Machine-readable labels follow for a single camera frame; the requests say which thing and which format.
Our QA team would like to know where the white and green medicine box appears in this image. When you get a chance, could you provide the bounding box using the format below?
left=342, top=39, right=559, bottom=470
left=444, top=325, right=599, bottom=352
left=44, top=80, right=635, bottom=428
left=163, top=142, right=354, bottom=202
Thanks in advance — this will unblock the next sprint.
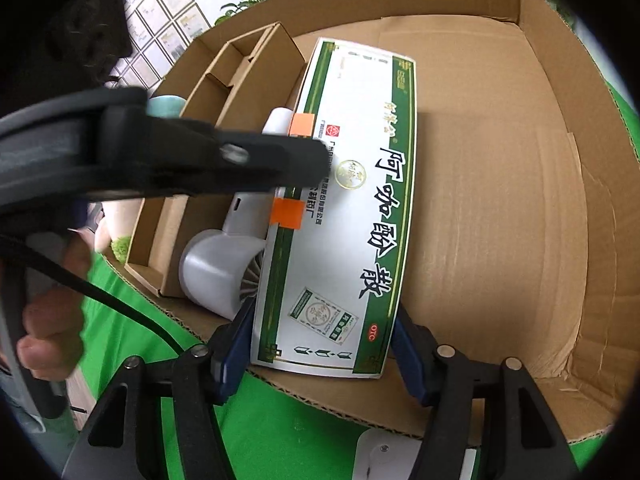
left=250, top=36, right=417, bottom=378

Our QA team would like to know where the group of framed wall certificates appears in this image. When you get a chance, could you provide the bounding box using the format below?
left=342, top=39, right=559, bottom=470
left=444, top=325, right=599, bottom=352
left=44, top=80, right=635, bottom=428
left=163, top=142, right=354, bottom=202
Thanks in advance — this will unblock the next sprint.
left=117, top=0, right=211, bottom=88

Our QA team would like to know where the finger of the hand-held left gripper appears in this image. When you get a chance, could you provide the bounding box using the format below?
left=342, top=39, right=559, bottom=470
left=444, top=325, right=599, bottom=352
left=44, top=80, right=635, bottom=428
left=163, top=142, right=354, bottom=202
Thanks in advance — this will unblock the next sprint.
left=100, top=87, right=332, bottom=201

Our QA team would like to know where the black cable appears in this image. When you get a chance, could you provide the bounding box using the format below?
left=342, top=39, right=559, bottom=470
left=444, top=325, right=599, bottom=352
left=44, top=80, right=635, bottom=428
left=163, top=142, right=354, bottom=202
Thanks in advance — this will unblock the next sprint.
left=0, top=235, right=188, bottom=358

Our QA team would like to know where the white flat plastic device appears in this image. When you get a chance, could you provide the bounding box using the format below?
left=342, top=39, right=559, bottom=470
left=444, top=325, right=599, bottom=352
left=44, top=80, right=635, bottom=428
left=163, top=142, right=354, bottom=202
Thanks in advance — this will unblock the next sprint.
left=352, top=430, right=478, bottom=480

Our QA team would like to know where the green tablecloth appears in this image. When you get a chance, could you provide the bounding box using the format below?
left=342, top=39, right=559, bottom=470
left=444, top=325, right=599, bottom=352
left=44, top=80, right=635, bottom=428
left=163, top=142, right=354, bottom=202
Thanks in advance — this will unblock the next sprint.
left=80, top=80, right=640, bottom=480

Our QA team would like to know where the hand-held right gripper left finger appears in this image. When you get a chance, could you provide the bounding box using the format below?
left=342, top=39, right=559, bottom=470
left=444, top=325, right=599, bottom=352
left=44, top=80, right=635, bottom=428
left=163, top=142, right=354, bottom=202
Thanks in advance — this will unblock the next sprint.
left=62, top=302, right=256, bottom=480

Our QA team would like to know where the large shallow cardboard box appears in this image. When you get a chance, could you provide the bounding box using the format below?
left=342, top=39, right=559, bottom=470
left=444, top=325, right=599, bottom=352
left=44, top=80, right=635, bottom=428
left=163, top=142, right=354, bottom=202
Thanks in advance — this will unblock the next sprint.
left=102, top=0, right=621, bottom=443

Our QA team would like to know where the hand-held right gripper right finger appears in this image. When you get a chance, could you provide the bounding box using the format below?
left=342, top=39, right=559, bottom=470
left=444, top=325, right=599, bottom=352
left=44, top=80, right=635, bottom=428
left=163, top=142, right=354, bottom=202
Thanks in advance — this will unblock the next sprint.
left=391, top=305, right=576, bottom=480

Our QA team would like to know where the white hair dryer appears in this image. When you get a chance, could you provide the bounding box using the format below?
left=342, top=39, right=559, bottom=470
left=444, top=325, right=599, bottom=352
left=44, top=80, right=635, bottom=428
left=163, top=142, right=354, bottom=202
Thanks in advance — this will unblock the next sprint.
left=178, top=107, right=293, bottom=321

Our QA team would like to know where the small cardboard divider tray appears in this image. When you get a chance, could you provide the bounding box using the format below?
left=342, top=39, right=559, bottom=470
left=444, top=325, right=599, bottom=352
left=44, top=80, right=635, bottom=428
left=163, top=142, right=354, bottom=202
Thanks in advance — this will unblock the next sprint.
left=125, top=22, right=308, bottom=298

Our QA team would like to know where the person's left hand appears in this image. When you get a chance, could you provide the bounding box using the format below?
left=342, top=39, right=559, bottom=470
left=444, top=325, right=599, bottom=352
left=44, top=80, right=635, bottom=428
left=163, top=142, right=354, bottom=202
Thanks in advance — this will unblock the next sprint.
left=17, top=239, right=94, bottom=382

